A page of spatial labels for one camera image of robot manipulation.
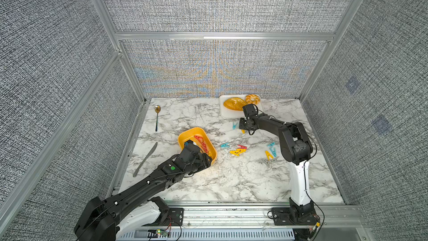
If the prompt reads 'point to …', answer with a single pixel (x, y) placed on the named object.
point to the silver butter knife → (149, 154)
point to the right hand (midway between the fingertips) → (242, 120)
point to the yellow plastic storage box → (190, 135)
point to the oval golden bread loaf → (234, 103)
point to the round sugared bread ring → (252, 99)
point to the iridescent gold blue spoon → (157, 109)
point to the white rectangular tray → (227, 114)
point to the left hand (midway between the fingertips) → (211, 160)
